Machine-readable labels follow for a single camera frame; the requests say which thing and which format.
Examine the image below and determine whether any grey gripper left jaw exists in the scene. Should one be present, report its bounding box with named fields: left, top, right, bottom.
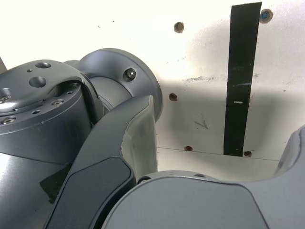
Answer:
left=44, top=94, right=159, bottom=229

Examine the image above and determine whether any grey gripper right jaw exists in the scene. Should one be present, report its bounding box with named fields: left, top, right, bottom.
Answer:
left=101, top=125, right=305, bottom=229

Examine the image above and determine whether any black tape strip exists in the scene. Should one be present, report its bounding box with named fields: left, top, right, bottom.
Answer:
left=223, top=1, right=263, bottom=158

